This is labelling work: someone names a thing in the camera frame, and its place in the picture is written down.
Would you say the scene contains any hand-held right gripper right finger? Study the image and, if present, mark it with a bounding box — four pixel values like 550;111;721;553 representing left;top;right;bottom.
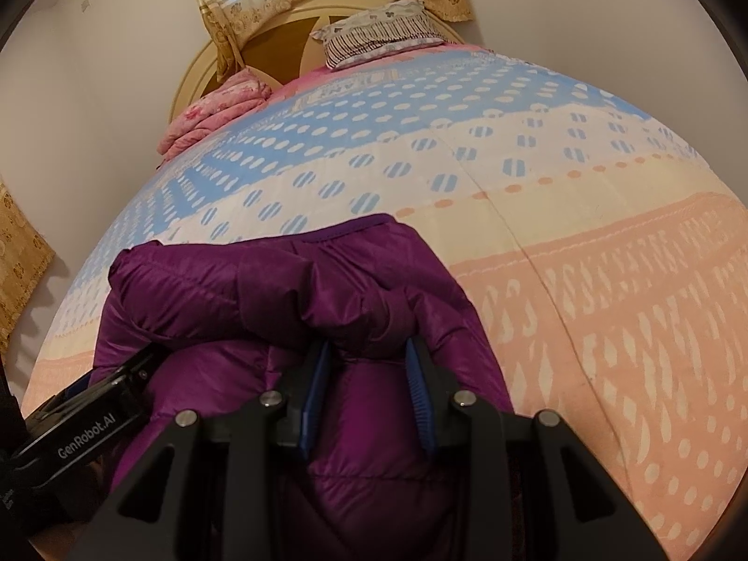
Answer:
403;339;668;561

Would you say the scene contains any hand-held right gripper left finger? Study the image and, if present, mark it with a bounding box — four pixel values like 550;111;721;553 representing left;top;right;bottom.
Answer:
70;339;334;561

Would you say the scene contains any purple puffer jacket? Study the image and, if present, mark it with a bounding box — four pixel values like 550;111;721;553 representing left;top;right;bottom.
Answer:
92;214;515;561

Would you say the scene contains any beige floral side curtain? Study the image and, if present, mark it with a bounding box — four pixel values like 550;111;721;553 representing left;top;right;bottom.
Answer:
0;175;57;354

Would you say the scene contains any dotted blue and peach bedspread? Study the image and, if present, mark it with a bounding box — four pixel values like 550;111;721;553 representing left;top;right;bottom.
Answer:
23;43;748;561

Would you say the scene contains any folded pink floral quilt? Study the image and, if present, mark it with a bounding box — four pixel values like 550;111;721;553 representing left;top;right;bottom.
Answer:
158;68;274;156

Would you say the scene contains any pink bed sheet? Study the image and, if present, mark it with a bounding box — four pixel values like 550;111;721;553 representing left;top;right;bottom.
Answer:
274;41;492;97

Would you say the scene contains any cream wooden headboard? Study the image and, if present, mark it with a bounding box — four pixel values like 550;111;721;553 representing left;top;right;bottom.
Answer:
171;0;433;123

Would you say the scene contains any striped grey pillow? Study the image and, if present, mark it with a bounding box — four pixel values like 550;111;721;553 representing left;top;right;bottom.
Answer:
311;0;448;70

